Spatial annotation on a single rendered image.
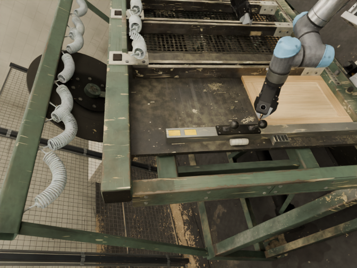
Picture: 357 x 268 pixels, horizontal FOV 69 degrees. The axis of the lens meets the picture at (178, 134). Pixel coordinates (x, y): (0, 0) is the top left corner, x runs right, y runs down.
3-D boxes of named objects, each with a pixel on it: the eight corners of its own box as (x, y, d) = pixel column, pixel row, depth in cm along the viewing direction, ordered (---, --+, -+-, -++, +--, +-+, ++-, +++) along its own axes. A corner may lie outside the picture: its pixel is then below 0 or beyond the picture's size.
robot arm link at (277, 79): (288, 77, 90) (264, 72, 92) (283, 88, 93) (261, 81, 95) (291, 65, 94) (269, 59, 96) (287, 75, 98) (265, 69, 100)
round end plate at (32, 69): (146, 151, 176) (13, 112, 132) (142, 155, 179) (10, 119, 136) (141, 74, 224) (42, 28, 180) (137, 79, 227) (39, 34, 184)
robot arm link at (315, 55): (330, 32, 88) (298, 31, 88) (339, 57, 83) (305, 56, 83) (319, 49, 95) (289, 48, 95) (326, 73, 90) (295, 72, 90)
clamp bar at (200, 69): (320, 80, 151) (345, 43, 132) (110, 81, 131) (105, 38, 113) (312, 69, 157) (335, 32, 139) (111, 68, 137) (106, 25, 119)
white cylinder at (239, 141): (230, 147, 114) (247, 145, 115) (232, 142, 111) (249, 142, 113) (228, 141, 116) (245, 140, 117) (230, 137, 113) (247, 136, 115)
